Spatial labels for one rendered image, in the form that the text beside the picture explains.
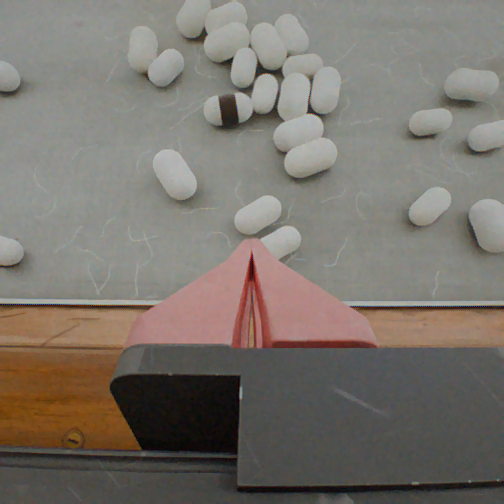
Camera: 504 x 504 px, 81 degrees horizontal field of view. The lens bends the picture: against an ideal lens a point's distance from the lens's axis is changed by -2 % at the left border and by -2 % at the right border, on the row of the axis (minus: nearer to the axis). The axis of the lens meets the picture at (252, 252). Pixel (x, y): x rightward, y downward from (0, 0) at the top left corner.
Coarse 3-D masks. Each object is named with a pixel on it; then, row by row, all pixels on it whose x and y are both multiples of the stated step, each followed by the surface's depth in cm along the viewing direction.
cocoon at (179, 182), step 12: (156, 156) 20; (168, 156) 20; (180, 156) 20; (156, 168) 20; (168, 168) 19; (180, 168) 20; (168, 180) 19; (180, 180) 19; (192, 180) 20; (168, 192) 20; (180, 192) 20; (192, 192) 20
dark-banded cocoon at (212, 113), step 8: (216, 96) 21; (240, 96) 21; (208, 104) 21; (216, 104) 21; (240, 104) 21; (248, 104) 21; (208, 112) 21; (216, 112) 21; (240, 112) 21; (248, 112) 21; (208, 120) 22; (216, 120) 21; (240, 120) 22
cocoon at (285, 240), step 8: (280, 232) 19; (288, 232) 19; (296, 232) 19; (264, 240) 19; (272, 240) 19; (280, 240) 19; (288, 240) 19; (296, 240) 19; (272, 248) 19; (280, 248) 19; (288, 248) 19; (296, 248) 19; (280, 256) 19
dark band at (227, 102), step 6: (222, 96) 21; (228, 96) 21; (234, 96) 21; (222, 102) 21; (228, 102) 21; (234, 102) 21; (222, 108) 21; (228, 108) 21; (234, 108) 21; (222, 114) 21; (228, 114) 21; (234, 114) 21; (222, 120) 21; (228, 120) 21; (234, 120) 22
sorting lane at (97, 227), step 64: (0, 0) 26; (64, 0) 26; (128, 0) 26; (256, 0) 26; (320, 0) 26; (384, 0) 26; (448, 0) 26; (64, 64) 24; (128, 64) 24; (192, 64) 24; (384, 64) 24; (448, 64) 24; (0, 128) 23; (64, 128) 23; (128, 128) 23; (192, 128) 23; (256, 128) 23; (384, 128) 23; (448, 128) 23; (0, 192) 21; (64, 192) 21; (128, 192) 21; (256, 192) 21; (320, 192) 21; (384, 192) 21; (64, 256) 20; (128, 256) 20; (192, 256) 20; (320, 256) 20; (384, 256) 20; (448, 256) 20
